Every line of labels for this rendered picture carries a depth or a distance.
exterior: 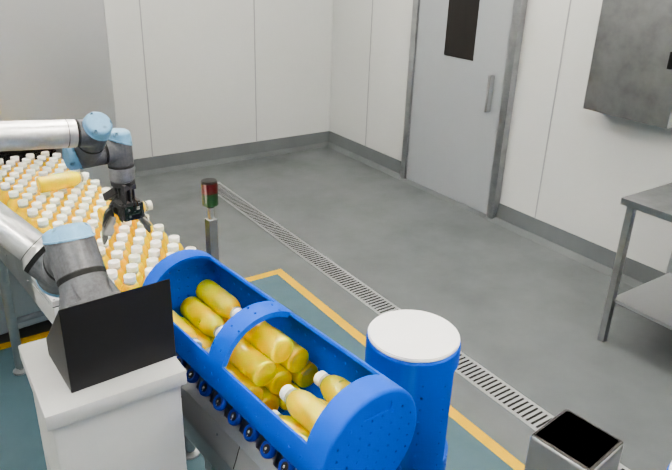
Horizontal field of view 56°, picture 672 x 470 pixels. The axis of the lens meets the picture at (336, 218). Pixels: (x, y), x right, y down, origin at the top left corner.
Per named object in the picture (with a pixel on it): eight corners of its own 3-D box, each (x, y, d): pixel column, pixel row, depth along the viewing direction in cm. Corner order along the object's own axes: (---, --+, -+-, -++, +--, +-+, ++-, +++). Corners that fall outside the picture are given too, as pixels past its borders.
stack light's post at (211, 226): (220, 442, 292) (209, 221, 249) (215, 437, 295) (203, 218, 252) (227, 438, 295) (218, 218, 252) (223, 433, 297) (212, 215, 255)
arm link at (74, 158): (65, 133, 174) (104, 127, 181) (58, 152, 182) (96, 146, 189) (75, 158, 172) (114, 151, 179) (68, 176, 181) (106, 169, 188)
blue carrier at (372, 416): (318, 528, 135) (329, 417, 126) (138, 343, 196) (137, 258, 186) (409, 473, 153) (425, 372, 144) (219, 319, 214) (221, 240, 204)
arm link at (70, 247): (60, 273, 146) (42, 220, 149) (50, 292, 157) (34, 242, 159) (111, 261, 154) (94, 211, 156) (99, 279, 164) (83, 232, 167)
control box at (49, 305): (56, 330, 194) (51, 301, 190) (35, 303, 208) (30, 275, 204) (89, 319, 200) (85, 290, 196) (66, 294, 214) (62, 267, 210)
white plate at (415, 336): (417, 372, 174) (417, 376, 175) (479, 336, 191) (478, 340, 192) (348, 329, 193) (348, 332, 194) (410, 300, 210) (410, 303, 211)
